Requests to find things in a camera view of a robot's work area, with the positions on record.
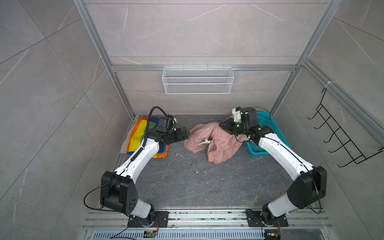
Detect white wire wall basket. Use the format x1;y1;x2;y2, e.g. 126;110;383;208
162;67;234;95

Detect pink shorts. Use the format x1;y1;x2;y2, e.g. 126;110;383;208
184;122;249;164

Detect aluminium frame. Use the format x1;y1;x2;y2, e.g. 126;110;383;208
81;1;384;217

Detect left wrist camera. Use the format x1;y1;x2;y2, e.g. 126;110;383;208
156;117;177;133

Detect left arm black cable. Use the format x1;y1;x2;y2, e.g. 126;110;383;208
83;105;169;212

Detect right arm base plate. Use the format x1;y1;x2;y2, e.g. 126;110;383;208
245;209;289;227

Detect rainbow striped shorts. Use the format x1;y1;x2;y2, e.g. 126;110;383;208
126;117;169;159

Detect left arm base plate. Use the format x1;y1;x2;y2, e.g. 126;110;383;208
127;211;169;228

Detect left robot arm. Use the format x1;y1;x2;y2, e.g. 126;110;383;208
100;128;190;225

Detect black wire hook rack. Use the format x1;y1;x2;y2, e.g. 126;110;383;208
307;88;384;168

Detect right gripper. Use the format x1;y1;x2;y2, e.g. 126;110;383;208
218;117;249;136

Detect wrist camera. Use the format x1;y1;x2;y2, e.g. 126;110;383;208
156;117;177;133
232;107;259;128

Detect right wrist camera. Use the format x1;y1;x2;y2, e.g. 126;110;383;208
232;107;259;128

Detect beige shorts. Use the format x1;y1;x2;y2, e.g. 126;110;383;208
120;117;139;154

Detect teal plastic basket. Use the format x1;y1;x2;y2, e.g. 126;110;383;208
245;111;292;157

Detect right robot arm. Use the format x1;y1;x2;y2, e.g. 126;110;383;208
219;117;327;226

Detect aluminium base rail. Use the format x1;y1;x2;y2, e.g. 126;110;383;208
78;207;338;240

